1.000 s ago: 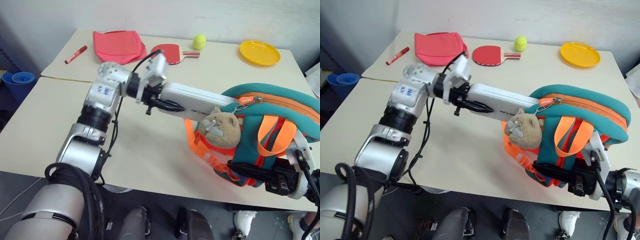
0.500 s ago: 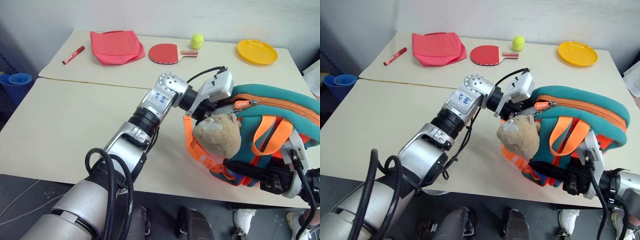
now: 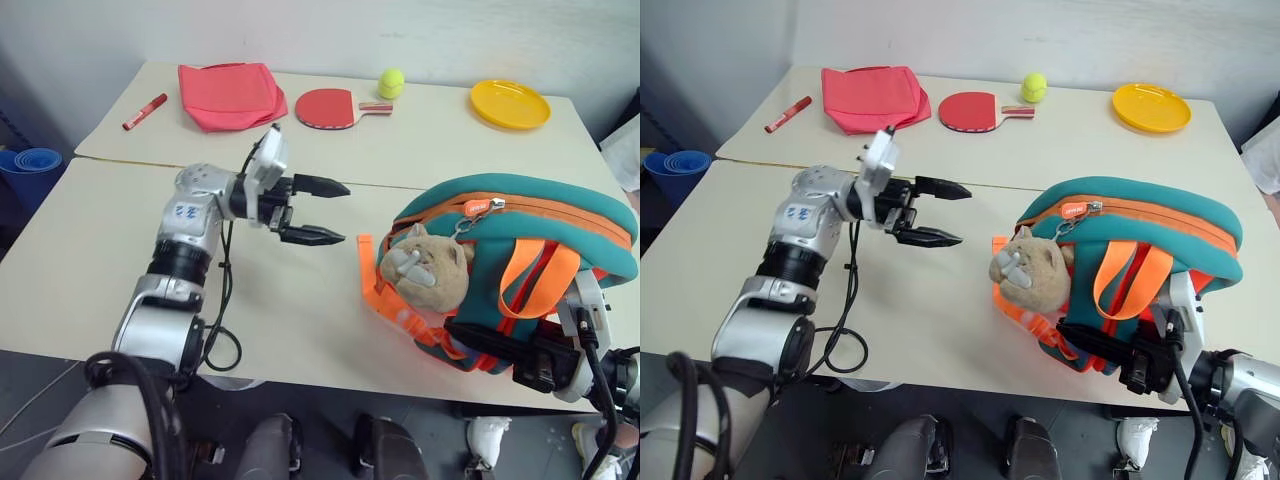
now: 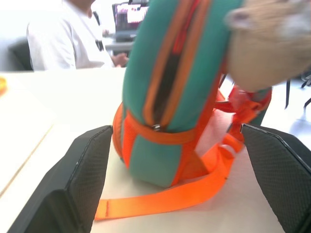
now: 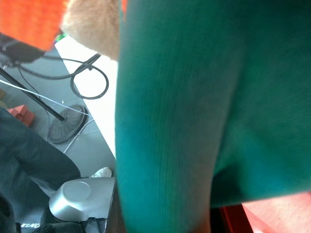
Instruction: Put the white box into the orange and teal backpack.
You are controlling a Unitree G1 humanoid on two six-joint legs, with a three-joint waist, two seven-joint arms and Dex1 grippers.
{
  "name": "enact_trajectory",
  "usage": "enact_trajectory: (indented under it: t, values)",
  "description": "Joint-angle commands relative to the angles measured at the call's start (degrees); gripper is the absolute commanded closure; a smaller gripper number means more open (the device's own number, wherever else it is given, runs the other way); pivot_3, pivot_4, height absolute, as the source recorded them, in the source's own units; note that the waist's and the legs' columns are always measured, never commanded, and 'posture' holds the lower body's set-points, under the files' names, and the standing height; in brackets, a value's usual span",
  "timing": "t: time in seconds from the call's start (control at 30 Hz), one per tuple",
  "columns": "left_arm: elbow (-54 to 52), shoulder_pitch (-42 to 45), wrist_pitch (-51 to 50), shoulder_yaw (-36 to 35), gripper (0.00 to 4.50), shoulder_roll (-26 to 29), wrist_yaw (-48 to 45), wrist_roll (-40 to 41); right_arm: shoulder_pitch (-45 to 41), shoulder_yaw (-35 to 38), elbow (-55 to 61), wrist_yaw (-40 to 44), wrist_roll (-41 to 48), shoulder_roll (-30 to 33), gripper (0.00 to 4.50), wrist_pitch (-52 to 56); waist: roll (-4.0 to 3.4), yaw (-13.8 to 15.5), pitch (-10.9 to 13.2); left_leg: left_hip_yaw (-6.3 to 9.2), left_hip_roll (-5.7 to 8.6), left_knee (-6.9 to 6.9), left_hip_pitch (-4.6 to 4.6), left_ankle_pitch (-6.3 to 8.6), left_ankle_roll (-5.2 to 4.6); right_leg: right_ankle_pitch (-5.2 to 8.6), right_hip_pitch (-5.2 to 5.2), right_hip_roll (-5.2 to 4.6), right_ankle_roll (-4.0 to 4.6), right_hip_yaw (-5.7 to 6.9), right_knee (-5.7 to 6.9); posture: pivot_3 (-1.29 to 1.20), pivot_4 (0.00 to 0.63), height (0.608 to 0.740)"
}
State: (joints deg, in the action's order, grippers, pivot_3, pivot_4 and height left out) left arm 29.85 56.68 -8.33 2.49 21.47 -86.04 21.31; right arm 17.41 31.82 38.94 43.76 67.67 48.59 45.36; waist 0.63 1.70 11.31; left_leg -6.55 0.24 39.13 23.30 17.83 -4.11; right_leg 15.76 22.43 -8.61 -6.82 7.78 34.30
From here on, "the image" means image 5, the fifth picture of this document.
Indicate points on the red blocks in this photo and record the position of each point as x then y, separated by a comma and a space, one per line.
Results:
23, 114

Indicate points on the black stand with round base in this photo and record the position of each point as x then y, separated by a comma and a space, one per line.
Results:
65, 126

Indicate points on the white sneaker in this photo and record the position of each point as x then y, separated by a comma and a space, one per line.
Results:
103, 171

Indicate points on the black robot body part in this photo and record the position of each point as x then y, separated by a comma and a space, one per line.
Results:
60, 227

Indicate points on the black device on stand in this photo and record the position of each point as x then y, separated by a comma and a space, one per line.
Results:
19, 52

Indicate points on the person's leg in dark jeans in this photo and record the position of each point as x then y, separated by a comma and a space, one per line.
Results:
31, 155

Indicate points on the silver robot body shell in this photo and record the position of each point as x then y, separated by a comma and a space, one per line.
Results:
80, 196

